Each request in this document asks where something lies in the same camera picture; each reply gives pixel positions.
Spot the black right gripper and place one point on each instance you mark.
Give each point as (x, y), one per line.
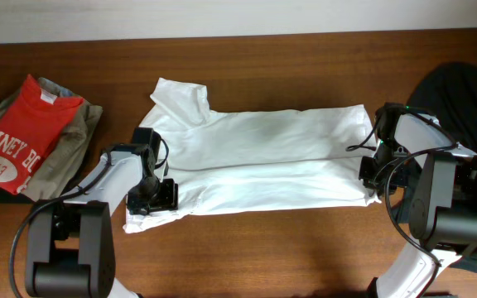
(368, 177)

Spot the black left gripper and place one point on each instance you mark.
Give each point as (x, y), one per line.
(169, 201)

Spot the white robot print t-shirt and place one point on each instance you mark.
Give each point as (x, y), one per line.
(228, 163)

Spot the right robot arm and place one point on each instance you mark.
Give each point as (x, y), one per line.
(414, 150)

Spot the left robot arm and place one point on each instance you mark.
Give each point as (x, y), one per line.
(70, 249)

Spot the folded khaki grey shirt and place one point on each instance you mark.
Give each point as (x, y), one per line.
(64, 161)

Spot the dark green black garment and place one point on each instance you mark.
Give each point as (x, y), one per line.
(450, 92)

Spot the red printed t-shirt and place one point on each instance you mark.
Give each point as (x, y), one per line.
(29, 131)

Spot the folded black garment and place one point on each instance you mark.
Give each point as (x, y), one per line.
(7, 198)

